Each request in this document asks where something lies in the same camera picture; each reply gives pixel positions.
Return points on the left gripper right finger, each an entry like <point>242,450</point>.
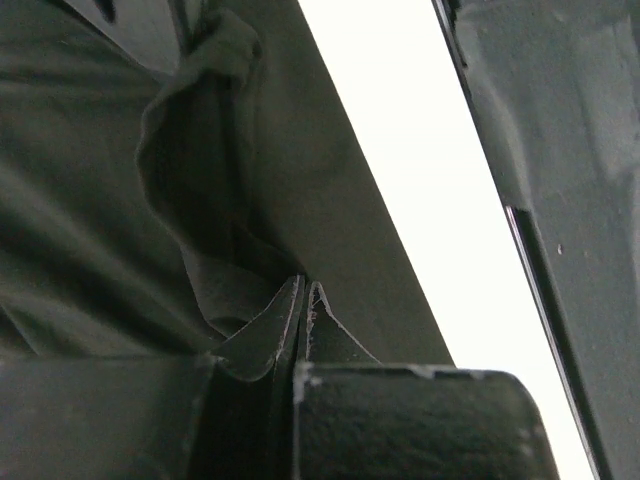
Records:
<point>357,418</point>

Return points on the black t shirt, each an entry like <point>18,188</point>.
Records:
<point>167,167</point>

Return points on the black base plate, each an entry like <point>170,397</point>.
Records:
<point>553,89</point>

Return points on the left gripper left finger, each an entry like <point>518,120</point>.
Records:
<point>220,415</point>

